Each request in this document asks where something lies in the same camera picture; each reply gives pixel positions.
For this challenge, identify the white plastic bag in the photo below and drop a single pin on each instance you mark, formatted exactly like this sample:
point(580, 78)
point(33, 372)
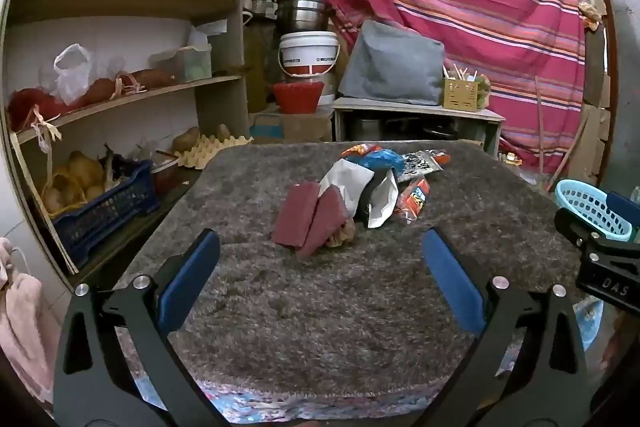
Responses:
point(72, 74)

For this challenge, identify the white paper bag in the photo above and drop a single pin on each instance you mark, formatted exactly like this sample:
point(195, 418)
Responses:
point(345, 179)

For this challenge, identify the yellow mesh bag of potatoes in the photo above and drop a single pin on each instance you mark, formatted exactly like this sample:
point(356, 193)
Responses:
point(80, 177)

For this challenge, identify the small wicker basket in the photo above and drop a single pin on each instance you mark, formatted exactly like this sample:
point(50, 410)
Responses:
point(460, 96)

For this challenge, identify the broom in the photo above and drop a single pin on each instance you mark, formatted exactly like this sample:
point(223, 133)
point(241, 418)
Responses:
point(540, 127)

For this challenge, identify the orange snack wrapper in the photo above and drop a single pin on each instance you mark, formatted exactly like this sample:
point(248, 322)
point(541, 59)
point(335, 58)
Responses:
point(412, 199)

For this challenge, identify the small potato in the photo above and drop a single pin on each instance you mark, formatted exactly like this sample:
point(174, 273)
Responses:
point(223, 133)

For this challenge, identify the long sweet potato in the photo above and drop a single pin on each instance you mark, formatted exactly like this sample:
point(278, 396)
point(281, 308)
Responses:
point(152, 79)

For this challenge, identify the cardboard egg tray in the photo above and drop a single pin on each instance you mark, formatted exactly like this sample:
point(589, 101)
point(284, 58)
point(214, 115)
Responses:
point(215, 149)

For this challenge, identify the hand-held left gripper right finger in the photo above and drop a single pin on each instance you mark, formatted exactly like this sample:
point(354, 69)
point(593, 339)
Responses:
point(450, 277)

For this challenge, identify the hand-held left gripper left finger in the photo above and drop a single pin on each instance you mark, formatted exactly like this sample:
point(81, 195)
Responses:
point(190, 277)

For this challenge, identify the red woven basket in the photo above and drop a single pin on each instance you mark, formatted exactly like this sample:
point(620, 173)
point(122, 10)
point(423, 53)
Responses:
point(297, 99)

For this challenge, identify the white red plastic bucket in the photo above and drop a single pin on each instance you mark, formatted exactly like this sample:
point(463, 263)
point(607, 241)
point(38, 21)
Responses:
point(307, 54)

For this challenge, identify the red mesh bag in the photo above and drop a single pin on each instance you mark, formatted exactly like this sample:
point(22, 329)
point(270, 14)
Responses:
point(32, 107)

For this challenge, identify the black white printed wrapper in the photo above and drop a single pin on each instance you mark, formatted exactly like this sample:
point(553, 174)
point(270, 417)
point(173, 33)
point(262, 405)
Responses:
point(417, 163)

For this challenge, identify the pink towel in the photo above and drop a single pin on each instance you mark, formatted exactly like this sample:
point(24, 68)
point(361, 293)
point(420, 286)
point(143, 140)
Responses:
point(22, 332)

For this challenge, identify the stack of cardboard boxes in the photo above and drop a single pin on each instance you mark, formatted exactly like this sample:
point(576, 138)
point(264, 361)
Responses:
point(595, 117)

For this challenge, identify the red orange wrapper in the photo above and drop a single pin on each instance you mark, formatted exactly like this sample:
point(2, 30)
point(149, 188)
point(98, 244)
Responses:
point(357, 149)

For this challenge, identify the stainless steel pot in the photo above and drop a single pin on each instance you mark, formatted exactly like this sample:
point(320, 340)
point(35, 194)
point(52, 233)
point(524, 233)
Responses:
point(300, 12)

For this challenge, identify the light blue plastic basket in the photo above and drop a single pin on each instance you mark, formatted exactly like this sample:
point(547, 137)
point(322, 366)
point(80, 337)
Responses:
point(587, 202)

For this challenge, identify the brown cardboard box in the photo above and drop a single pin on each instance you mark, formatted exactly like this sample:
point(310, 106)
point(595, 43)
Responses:
point(300, 127)

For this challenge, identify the dark blue plastic crate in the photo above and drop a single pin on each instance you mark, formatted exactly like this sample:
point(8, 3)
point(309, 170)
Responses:
point(105, 212)

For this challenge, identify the large potato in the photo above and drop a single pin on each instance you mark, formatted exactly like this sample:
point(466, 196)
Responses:
point(186, 139)

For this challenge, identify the brown paper bag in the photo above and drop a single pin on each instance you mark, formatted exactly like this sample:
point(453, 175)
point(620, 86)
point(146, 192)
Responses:
point(342, 234)

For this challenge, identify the black silver foil bag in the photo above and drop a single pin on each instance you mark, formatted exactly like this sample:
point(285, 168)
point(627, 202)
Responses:
point(380, 202)

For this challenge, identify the clear plastic container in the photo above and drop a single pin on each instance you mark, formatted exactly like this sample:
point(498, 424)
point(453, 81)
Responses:
point(182, 64)

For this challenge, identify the blue plastic wrapper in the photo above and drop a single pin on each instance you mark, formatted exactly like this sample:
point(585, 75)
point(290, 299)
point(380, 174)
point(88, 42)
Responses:
point(380, 159)

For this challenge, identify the round sweet potato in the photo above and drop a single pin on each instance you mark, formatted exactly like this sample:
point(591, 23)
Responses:
point(100, 92)

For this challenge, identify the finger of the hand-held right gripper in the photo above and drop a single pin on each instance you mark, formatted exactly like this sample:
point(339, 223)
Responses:
point(625, 209)
point(575, 227)

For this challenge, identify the green leafy plant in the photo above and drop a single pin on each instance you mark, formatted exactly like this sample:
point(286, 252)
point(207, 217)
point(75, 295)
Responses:
point(483, 89)

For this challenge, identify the low grey cabinet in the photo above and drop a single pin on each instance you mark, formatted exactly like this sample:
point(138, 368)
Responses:
point(415, 114)

